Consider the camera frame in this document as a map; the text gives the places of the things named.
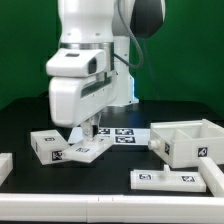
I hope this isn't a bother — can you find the white door panel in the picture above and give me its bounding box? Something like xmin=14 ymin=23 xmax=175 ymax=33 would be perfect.
xmin=62 ymin=136 xmax=113 ymax=163
xmin=130 ymin=165 xmax=206 ymax=192

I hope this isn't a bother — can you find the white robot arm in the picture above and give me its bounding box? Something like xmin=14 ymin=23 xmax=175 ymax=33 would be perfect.
xmin=46 ymin=0 xmax=165 ymax=139

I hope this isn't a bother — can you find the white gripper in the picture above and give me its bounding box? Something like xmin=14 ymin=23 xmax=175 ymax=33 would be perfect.
xmin=49 ymin=71 xmax=117 ymax=137

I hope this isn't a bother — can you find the white left fence rail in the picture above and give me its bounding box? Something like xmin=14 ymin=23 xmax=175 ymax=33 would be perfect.
xmin=0 ymin=153 xmax=13 ymax=186

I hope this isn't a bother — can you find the white right fence rail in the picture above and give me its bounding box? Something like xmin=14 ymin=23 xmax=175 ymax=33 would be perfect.
xmin=198 ymin=157 xmax=224 ymax=198

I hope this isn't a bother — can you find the small white tagged box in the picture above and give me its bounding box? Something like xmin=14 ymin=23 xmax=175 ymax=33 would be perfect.
xmin=30 ymin=130 xmax=69 ymax=165

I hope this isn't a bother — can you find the white fence rail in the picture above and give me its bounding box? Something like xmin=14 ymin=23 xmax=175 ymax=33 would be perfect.
xmin=198 ymin=157 xmax=224 ymax=198
xmin=0 ymin=153 xmax=13 ymax=186
xmin=0 ymin=194 xmax=224 ymax=224

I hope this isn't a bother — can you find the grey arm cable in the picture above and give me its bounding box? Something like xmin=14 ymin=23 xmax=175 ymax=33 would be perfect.
xmin=113 ymin=0 xmax=145 ymax=70

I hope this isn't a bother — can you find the white front fence rail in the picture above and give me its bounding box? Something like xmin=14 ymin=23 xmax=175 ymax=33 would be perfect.
xmin=0 ymin=194 xmax=224 ymax=224

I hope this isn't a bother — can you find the white cabinet body box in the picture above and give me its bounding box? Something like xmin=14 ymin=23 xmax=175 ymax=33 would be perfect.
xmin=148 ymin=119 xmax=224 ymax=168

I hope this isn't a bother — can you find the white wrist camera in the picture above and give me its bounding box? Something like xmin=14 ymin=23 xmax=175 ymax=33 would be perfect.
xmin=46 ymin=48 xmax=106 ymax=78

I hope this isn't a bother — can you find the white base tag sheet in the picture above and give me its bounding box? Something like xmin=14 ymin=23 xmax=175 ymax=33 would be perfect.
xmin=68 ymin=127 xmax=150 ymax=146

